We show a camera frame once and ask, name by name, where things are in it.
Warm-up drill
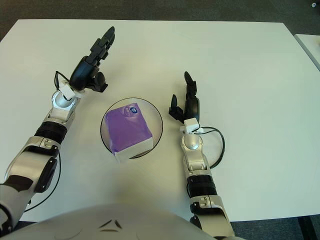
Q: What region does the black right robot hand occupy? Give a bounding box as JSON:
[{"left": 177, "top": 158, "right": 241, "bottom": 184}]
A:
[{"left": 167, "top": 71, "right": 201, "bottom": 124}]

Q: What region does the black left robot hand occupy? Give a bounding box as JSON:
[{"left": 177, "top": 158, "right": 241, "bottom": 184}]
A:
[{"left": 68, "top": 26, "right": 116, "bottom": 93}]

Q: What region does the purple tissue paper pack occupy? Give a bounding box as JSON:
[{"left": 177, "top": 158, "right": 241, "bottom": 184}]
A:
[{"left": 104, "top": 102, "right": 154, "bottom": 164}]

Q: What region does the white plate with black rim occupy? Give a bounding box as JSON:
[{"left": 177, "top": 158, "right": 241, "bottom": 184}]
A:
[{"left": 99, "top": 96, "right": 164, "bottom": 159}]

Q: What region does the white side table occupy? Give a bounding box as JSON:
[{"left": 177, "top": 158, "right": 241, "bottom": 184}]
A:
[{"left": 294, "top": 33, "right": 320, "bottom": 71}]

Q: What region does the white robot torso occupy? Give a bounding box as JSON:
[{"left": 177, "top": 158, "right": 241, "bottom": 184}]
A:
[{"left": 0, "top": 203, "right": 216, "bottom": 240}]

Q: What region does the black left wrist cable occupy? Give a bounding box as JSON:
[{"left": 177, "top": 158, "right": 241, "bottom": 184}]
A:
[{"left": 53, "top": 71, "right": 70, "bottom": 91}]

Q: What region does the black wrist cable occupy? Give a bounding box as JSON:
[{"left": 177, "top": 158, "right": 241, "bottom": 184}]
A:
[
  {"left": 53, "top": 71, "right": 70, "bottom": 91},
  {"left": 199, "top": 126, "right": 226, "bottom": 169}
]

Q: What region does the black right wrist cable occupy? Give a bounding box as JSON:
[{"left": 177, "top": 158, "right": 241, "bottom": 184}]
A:
[{"left": 199, "top": 126, "right": 226, "bottom": 169}]

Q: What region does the black left upper arm cable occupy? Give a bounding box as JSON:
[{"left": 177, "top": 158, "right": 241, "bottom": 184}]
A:
[{"left": 23, "top": 149, "right": 62, "bottom": 212}]

